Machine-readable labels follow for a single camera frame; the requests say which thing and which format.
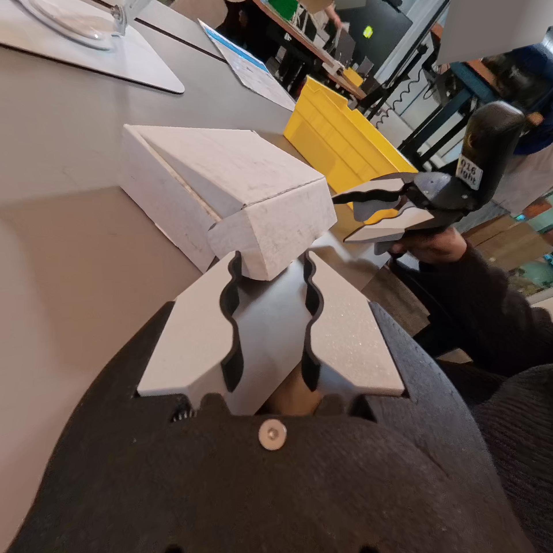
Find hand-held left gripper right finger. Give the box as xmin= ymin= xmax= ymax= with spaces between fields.
xmin=301 ymin=251 xmax=405 ymax=396

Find large yellow plastic bin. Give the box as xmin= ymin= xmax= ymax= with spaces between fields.
xmin=283 ymin=77 xmax=417 ymax=225

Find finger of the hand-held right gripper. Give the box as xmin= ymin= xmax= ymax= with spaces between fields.
xmin=332 ymin=177 xmax=409 ymax=224
xmin=343 ymin=209 xmax=435 ymax=255

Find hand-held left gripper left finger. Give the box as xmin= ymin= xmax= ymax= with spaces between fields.
xmin=137 ymin=251 xmax=245 ymax=409

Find black metal table frame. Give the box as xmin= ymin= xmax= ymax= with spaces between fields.
xmin=359 ymin=0 xmax=478 ymax=169

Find white card sign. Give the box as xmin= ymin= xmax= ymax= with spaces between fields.
xmin=198 ymin=19 xmax=296 ymax=112

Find grey desk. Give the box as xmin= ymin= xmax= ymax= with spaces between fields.
xmin=0 ymin=0 xmax=389 ymax=553

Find wooden table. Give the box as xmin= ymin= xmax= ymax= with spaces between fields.
xmin=253 ymin=0 xmax=368 ymax=102

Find person's right hand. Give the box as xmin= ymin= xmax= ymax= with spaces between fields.
xmin=389 ymin=227 xmax=468 ymax=264

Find white cardboard box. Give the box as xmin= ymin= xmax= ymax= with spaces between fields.
xmin=120 ymin=124 xmax=338 ymax=281

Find white stand base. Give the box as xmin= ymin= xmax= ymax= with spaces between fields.
xmin=0 ymin=0 xmax=185 ymax=94

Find person's khaki pants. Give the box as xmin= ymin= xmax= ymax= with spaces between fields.
xmin=264 ymin=367 xmax=321 ymax=416

